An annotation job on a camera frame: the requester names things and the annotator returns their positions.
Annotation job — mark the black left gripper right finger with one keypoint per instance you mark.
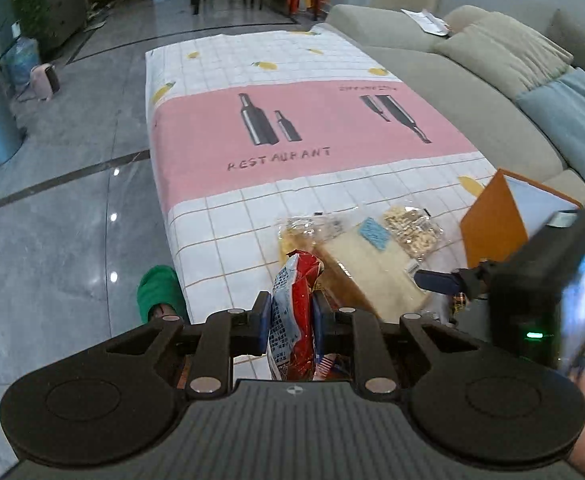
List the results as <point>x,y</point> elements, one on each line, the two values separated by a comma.
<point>467,399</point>

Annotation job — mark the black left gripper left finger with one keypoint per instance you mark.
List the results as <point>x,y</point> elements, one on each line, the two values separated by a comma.
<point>115,400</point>

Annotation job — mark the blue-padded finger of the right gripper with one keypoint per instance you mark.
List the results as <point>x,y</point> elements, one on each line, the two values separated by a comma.
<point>441,283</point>

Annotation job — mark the bagged sliced bread loaf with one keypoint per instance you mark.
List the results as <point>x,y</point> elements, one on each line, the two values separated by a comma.
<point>359,275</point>

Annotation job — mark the orange cardboard storage box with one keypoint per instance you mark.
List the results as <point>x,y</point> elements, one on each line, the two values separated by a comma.
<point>507,212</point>

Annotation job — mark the clear bag yellow snacks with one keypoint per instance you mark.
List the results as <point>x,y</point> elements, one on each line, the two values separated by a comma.
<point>305,232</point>

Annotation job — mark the red white snack bag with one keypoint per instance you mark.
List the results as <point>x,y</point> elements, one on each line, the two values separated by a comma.
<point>291,343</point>

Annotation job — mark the clear bag of peanuts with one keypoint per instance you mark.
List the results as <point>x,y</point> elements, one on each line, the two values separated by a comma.
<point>413,229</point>

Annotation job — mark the green slipper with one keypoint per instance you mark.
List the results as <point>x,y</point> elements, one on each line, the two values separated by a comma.
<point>159,293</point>

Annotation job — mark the beige fabric sofa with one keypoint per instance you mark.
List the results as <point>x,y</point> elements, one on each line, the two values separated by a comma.
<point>500,131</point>

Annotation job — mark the light blue cushion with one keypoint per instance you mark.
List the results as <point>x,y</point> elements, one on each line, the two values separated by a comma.
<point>558,110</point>

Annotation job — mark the beige cushion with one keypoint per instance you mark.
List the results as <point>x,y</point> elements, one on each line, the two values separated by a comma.
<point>510,56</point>

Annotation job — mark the pink white patterned tablecloth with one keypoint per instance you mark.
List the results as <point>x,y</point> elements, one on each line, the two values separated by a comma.
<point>247,131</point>

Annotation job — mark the grey cushion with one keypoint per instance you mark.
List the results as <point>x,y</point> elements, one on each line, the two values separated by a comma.
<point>579,40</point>

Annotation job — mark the papers on sofa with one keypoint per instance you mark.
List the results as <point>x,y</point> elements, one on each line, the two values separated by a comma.
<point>428,23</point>

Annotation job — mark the pink small heater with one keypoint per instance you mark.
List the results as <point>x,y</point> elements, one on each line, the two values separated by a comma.
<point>44,81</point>

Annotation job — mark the blue water jug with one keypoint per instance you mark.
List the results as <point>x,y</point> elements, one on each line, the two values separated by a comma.
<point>19,60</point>

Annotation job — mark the dark cabinet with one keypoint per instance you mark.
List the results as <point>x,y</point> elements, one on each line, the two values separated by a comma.
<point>61,20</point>

